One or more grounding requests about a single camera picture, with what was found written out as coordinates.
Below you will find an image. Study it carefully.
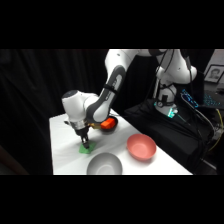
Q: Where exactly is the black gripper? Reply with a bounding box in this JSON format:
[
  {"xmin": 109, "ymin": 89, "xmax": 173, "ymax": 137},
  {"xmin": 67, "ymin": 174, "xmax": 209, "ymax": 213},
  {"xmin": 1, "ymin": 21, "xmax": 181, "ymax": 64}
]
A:
[{"xmin": 73, "ymin": 125, "xmax": 93, "ymax": 150}]

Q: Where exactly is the green triangle block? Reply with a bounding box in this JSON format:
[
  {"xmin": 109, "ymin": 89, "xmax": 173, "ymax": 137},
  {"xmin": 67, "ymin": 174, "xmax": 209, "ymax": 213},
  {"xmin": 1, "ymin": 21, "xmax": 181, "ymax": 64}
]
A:
[{"xmin": 78, "ymin": 141, "xmax": 97, "ymax": 155}]

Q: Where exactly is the black bowl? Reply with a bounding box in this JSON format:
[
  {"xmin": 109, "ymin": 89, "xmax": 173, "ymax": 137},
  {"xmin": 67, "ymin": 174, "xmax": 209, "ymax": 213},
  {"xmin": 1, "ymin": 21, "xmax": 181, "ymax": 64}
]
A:
[{"xmin": 99, "ymin": 115, "xmax": 120, "ymax": 133}]

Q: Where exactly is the grey bowl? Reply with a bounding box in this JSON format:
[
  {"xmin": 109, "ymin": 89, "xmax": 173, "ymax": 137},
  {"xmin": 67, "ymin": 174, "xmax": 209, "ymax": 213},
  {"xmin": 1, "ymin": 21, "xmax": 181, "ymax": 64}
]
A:
[{"xmin": 86, "ymin": 152, "xmax": 124, "ymax": 176}]

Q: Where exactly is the pink bowl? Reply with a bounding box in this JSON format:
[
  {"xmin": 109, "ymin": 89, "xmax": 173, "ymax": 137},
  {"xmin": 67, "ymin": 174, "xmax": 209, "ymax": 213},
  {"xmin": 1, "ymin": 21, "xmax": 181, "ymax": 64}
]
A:
[{"xmin": 126, "ymin": 133, "xmax": 158, "ymax": 162}]

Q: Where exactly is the orange cube block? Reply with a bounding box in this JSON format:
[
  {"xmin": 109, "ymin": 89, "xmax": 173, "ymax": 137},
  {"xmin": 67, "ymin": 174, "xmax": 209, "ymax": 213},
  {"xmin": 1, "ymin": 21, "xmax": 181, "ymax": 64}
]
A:
[{"xmin": 101, "ymin": 121, "xmax": 114, "ymax": 131}]

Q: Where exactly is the black curtain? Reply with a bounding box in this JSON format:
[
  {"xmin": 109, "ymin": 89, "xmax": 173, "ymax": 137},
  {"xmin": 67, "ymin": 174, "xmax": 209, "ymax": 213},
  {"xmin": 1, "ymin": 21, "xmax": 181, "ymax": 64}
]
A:
[{"xmin": 0, "ymin": 49, "xmax": 158, "ymax": 176}]

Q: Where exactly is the black robot stand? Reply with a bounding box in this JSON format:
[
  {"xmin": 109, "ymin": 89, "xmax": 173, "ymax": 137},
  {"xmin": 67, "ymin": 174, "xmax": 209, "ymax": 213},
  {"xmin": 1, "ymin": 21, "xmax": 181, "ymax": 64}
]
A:
[{"xmin": 123, "ymin": 98, "xmax": 216, "ymax": 176}]

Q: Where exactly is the small green light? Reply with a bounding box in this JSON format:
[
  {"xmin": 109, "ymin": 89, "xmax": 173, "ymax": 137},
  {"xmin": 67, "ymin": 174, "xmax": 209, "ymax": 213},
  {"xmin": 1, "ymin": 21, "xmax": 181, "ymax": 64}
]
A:
[{"xmin": 167, "ymin": 107, "xmax": 178, "ymax": 119}]

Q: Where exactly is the blue-lit control device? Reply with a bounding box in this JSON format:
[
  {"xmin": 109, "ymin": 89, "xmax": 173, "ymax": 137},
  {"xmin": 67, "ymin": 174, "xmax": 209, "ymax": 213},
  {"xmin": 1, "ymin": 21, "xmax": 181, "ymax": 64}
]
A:
[{"xmin": 180, "ymin": 89, "xmax": 201, "ymax": 110}]

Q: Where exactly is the cyan-lit keyboard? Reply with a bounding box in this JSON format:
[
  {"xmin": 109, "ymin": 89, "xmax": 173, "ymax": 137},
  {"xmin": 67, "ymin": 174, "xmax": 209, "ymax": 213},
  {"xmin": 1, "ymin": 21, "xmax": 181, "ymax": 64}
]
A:
[{"xmin": 202, "ymin": 94, "xmax": 223, "ymax": 108}]

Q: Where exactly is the framed portrait picture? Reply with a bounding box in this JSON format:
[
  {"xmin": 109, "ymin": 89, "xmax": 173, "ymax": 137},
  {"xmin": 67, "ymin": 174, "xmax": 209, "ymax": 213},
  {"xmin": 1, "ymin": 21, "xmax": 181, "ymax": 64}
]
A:
[{"xmin": 203, "ymin": 64, "xmax": 224, "ymax": 84}]

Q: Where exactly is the yellow cable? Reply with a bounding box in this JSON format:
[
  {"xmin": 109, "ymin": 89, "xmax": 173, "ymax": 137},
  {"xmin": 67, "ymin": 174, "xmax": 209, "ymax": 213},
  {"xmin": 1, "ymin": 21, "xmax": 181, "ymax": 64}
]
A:
[{"xmin": 209, "ymin": 108, "xmax": 224, "ymax": 152}]

